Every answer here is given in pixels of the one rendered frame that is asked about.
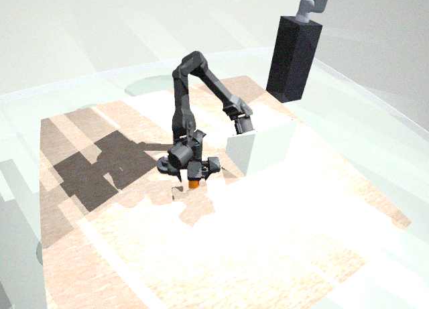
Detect orange cylinder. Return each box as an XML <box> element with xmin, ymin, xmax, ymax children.
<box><xmin>188</xmin><ymin>181</ymin><xmax>199</xmax><ymax>189</ymax></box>

